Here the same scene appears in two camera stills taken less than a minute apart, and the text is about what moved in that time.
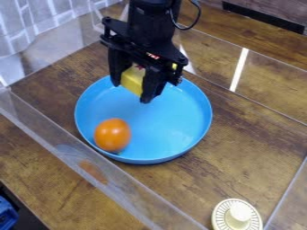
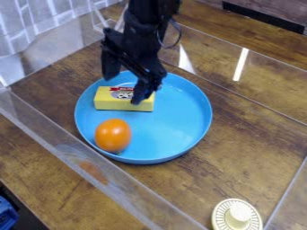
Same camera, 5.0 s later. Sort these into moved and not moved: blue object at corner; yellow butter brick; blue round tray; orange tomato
Moved: yellow butter brick
Not moved: blue object at corner; blue round tray; orange tomato
